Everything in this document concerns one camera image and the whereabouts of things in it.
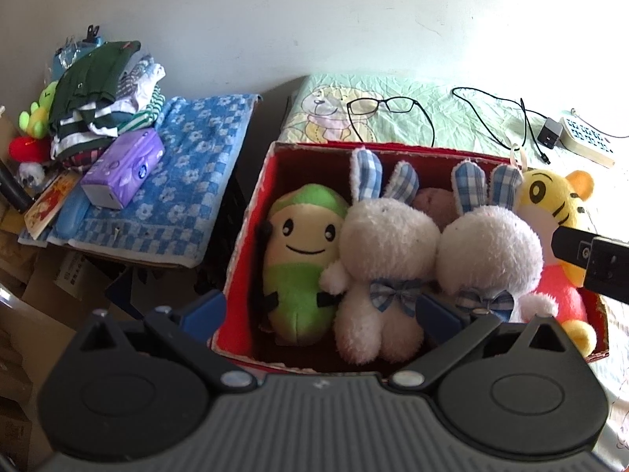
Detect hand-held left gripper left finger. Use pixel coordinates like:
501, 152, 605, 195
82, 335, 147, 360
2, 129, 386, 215
77, 289, 259, 393

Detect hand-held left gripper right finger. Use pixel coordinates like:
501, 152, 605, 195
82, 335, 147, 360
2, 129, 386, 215
390, 292, 577, 392

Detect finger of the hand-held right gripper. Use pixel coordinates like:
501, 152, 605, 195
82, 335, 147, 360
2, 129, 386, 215
550, 225, 596, 279

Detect yellow tiger plush toy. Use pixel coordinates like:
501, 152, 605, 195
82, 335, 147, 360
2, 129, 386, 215
508, 145, 598, 360

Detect white plush rabbit plaid ears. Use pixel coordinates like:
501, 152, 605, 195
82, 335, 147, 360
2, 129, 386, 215
436, 160, 559, 326
318, 146, 441, 365

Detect red cardboard box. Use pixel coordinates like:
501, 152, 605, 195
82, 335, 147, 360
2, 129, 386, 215
211, 140, 610, 375

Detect pink plush toy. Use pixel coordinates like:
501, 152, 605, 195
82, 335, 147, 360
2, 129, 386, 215
412, 187, 461, 232

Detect green smiling plush toy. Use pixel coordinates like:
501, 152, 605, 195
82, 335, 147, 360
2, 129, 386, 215
256, 183, 351, 346

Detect white power strip blue sockets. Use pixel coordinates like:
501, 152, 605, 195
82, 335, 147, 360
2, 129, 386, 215
560, 117, 616, 169

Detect black power adapter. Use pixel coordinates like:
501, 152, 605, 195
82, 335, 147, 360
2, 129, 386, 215
537, 118, 565, 149

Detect blue floral towel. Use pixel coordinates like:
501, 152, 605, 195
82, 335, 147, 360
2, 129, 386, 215
46, 92, 263, 269

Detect brown cardboard boxes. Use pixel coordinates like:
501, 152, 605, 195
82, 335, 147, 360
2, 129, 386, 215
0, 226, 129, 458

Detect blue plastic case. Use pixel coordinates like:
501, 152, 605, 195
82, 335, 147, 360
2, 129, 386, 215
54, 184, 92, 243

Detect purple tissue pack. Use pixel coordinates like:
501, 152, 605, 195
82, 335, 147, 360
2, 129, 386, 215
80, 128, 165, 208

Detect red cartoon book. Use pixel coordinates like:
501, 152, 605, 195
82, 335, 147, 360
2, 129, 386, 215
24, 172, 82, 240

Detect small panda toy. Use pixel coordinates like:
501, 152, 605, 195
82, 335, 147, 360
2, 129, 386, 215
18, 161, 47, 190

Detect red plush toy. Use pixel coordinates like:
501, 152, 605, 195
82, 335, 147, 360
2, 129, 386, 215
9, 135, 52, 163

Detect pile of folded clothes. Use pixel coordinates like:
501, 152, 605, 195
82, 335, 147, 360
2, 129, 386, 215
48, 39, 167, 169

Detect green frog plush toy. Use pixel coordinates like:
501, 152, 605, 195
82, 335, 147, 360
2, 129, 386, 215
18, 83, 58, 138

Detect grey power strip cord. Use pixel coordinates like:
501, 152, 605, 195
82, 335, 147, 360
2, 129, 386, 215
570, 107, 629, 139

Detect black adapter cable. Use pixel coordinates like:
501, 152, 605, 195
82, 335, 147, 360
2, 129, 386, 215
451, 87, 551, 164

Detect black frame glasses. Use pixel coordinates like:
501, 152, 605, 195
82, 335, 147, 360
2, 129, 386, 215
346, 97, 436, 147

